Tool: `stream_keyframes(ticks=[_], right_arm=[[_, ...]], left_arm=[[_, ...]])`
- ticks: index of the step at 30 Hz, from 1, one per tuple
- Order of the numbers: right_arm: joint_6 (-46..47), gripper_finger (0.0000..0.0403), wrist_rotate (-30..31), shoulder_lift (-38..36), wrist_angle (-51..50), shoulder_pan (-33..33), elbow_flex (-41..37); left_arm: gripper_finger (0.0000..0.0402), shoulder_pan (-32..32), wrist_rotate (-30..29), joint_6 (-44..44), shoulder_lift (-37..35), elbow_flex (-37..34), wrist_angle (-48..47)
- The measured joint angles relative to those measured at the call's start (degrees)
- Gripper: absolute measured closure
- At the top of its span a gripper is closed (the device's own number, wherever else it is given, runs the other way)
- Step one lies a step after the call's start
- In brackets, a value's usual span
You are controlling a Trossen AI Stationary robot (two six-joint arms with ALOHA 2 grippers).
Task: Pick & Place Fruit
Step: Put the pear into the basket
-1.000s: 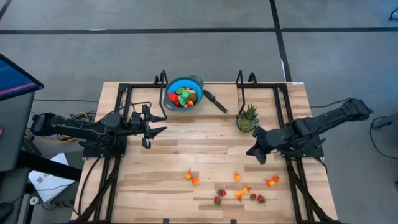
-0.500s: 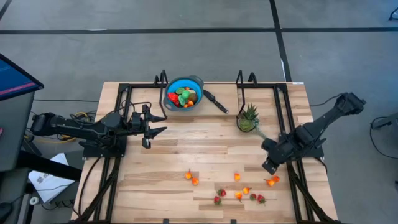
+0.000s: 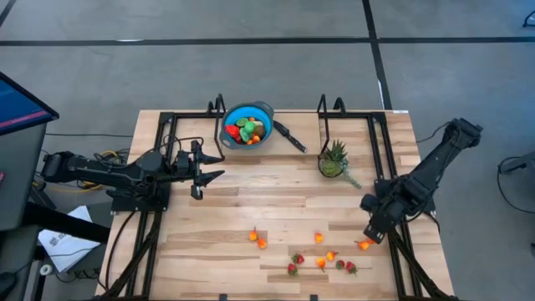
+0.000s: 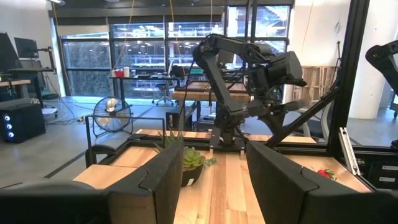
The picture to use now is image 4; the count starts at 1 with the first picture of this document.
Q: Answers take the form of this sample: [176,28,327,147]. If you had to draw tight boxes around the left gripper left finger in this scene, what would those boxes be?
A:
[0,139,185,224]

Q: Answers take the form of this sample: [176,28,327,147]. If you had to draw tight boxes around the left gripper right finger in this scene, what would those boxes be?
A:
[245,140,398,224]

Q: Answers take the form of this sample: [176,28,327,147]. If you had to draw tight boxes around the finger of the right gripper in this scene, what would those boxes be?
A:
[259,111,275,136]
[273,108,289,134]

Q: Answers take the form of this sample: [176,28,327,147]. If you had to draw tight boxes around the red toy strawberry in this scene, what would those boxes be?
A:
[317,169,337,181]

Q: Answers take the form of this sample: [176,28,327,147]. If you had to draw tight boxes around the wooden cutting board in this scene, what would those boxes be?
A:
[73,164,139,190]

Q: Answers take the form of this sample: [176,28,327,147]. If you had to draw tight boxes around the white grey office chair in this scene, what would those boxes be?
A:
[295,99,333,138]

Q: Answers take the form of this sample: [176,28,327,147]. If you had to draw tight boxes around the wooden pallet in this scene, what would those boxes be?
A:
[292,65,338,106]

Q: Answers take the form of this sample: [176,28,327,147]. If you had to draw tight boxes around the black tripod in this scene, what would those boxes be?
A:
[335,40,343,68]

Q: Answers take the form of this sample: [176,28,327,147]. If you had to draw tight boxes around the black drawer box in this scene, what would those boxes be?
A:
[369,161,398,190]

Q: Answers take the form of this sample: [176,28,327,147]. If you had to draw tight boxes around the potted succulent plant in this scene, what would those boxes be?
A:
[154,130,218,187]

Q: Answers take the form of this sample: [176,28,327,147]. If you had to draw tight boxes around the black floor fan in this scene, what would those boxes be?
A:
[93,96,134,138]

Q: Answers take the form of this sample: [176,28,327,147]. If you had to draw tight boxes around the black office chair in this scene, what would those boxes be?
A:
[151,63,178,106]

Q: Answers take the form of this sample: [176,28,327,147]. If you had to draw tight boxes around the black computer tower blue lights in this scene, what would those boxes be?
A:
[0,104,47,144]

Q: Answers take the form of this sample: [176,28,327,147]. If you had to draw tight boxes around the long black desk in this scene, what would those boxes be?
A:
[109,74,187,100]

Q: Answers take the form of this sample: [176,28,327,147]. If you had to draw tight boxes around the wooden workbench grey legs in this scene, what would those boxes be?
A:
[0,79,32,100]

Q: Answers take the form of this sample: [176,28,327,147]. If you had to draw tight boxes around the black monitor panels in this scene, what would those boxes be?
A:
[0,32,57,75]

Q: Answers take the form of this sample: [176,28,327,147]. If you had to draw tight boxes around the silver metal bracket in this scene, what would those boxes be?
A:
[338,126,361,177]

